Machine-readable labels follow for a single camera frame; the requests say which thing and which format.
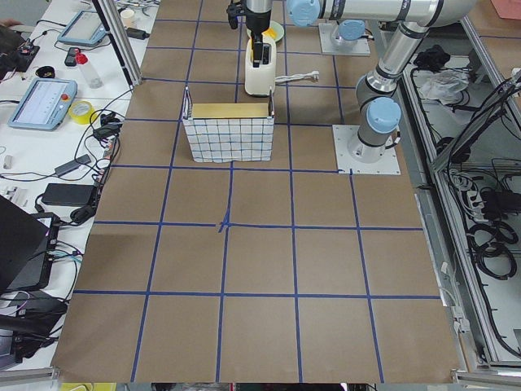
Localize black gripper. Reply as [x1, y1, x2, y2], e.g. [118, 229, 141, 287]
[249, 27, 269, 68]

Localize white two-slot toaster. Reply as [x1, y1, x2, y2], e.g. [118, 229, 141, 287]
[244, 35, 277, 96]

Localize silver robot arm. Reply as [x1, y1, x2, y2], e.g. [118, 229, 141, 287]
[287, 0, 475, 107]
[332, 20, 366, 43]

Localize golden triangular pastry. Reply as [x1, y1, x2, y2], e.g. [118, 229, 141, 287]
[263, 28, 277, 40]

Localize light green plate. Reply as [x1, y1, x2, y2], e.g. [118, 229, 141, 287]
[269, 20, 284, 42]

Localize white paper cup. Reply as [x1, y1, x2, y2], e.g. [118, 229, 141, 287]
[120, 9, 136, 29]

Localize blue teach pendant far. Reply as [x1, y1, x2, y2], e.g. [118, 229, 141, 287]
[57, 11, 106, 47]

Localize blue teach pendant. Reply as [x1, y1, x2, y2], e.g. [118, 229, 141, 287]
[8, 78, 77, 131]
[57, 11, 106, 47]

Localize clear bottle red cap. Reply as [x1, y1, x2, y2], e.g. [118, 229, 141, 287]
[75, 50, 103, 89]

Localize yellow tape roll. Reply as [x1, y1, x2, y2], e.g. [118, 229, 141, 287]
[68, 100, 94, 125]

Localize blue teach pendant near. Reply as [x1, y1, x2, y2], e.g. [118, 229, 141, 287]
[8, 78, 77, 131]

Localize black power adapter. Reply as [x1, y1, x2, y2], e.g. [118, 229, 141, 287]
[42, 183, 95, 207]

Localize black laptop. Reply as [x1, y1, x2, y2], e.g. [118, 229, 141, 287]
[1, 197, 59, 292]

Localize white toaster power cord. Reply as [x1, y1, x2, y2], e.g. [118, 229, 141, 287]
[274, 70, 321, 85]

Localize wire basket with wooden shelf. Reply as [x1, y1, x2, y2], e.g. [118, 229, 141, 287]
[182, 88, 275, 163]

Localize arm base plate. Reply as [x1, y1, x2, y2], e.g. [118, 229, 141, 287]
[318, 20, 370, 56]
[332, 125, 401, 175]

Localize aluminium frame post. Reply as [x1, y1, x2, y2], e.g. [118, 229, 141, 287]
[92, 0, 142, 88]

